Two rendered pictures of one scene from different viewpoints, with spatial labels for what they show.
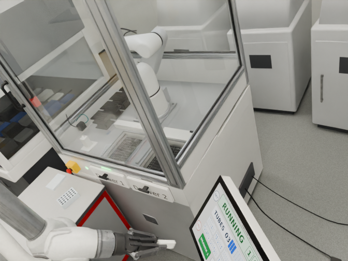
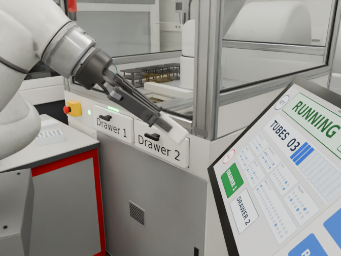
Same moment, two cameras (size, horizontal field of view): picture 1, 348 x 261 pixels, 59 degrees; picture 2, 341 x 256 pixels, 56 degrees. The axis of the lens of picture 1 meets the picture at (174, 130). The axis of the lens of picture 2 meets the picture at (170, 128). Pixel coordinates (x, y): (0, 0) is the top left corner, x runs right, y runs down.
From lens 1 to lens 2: 0.80 m
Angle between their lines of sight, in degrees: 18
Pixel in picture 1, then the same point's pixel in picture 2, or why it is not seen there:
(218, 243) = (266, 162)
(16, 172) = not seen: hidden behind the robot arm
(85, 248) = (38, 12)
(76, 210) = (49, 150)
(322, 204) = not seen: outside the picture
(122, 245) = (102, 62)
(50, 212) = not seen: hidden behind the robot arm
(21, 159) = (21, 89)
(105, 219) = (79, 189)
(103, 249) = (67, 40)
